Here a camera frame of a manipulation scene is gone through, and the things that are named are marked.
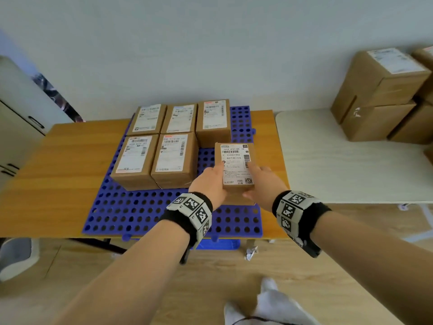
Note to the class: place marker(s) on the person's left hand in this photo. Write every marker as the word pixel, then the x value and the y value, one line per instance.
pixel 207 186

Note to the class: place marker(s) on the person's right hand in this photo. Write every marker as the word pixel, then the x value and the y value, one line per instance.
pixel 269 187

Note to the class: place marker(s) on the person's right thumb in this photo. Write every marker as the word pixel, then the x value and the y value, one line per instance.
pixel 257 169

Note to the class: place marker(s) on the person's left thumb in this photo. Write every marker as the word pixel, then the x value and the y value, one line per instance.
pixel 216 169

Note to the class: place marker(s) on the small cardboard box white label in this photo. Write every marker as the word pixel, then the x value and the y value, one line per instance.
pixel 135 159
pixel 174 157
pixel 149 118
pixel 213 120
pixel 181 117
pixel 236 164

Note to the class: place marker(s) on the person's left forearm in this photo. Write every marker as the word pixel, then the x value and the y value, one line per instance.
pixel 128 277

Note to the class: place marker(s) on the person's right forearm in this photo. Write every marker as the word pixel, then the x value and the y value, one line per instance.
pixel 372 260

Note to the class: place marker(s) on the black wristband with marker tags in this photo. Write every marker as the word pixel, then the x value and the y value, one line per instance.
pixel 192 209
pixel 296 213

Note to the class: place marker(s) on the blue plastic bin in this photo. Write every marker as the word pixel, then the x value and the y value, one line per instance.
pixel 218 244

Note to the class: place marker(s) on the white table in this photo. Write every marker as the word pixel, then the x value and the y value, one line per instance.
pixel 338 159

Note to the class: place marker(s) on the crumpled white paper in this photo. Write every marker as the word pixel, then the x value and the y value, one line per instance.
pixel 251 252

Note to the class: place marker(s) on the blue perforated plastic mat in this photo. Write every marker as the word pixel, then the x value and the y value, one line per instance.
pixel 135 209

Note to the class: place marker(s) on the person's right foot white sock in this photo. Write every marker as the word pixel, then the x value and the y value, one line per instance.
pixel 280 304

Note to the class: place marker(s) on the person's foot white sock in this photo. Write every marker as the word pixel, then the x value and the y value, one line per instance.
pixel 280 304
pixel 235 314

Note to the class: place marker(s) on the person's left foot white sock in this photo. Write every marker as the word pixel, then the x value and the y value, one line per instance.
pixel 235 314

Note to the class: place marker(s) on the wooden table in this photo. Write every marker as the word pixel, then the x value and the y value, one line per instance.
pixel 64 172

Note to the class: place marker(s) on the large cardboard box white label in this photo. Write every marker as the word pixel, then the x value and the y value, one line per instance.
pixel 385 77

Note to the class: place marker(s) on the dark patterned object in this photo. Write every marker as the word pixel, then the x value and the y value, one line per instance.
pixel 59 96

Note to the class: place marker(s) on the white chair base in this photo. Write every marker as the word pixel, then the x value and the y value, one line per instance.
pixel 17 258

